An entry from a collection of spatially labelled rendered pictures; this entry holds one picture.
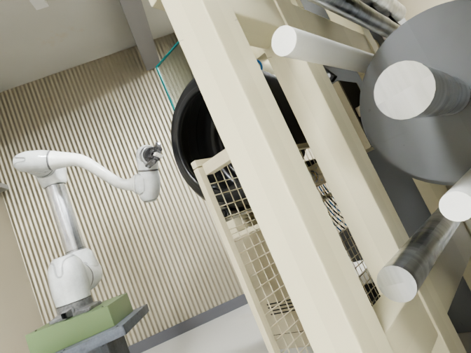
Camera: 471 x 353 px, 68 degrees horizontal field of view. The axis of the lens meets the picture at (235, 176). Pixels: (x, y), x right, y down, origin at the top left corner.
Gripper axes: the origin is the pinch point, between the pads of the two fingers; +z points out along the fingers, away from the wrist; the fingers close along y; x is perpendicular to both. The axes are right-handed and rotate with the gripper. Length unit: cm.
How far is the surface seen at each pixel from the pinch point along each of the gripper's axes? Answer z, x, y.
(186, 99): 3.7, 0.6, 26.3
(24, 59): -331, -135, 60
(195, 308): -240, 152, -129
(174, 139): -6.3, 4.9, 10.0
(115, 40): -330, -57, 133
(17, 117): -369, -122, -5
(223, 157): 76, 2, 0
